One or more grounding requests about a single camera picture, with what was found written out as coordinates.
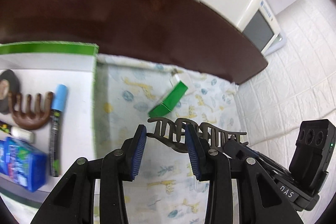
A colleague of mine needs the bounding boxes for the grey-brown hair claw clip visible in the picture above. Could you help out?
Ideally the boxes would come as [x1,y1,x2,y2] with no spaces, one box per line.
[147,117,248,153]

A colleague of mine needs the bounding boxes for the brown wooden comb massager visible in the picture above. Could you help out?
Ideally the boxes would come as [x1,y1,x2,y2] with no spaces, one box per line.
[9,92,54,130]

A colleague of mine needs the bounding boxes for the giraffe print cloth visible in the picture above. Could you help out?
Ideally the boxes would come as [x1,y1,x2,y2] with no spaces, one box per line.
[0,53,263,224]

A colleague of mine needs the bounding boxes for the small green box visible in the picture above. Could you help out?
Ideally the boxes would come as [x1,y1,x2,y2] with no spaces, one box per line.
[148,81,188,118]

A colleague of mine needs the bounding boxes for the dark wooden headboard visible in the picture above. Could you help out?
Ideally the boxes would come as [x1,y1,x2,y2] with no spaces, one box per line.
[1,0,268,84]

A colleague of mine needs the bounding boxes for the large green open box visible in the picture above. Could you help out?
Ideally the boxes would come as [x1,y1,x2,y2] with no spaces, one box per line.
[1,42,98,207]

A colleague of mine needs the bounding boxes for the black marker white cap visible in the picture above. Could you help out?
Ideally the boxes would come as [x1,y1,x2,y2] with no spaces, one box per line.
[0,121,35,143]

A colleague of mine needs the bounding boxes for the blue chewing gum container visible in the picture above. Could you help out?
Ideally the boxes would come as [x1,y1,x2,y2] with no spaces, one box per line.
[1,137,47,192]

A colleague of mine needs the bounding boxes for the black electrical tape roll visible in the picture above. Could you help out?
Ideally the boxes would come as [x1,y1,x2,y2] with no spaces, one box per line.
[0,69,20,114]

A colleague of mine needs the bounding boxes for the black marker blue cap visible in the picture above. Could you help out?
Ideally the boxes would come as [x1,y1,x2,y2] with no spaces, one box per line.
[49,84,68,177]

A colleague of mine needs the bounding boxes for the white USB charger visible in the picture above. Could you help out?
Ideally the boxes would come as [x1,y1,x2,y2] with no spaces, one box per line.
[170,72,196,95]

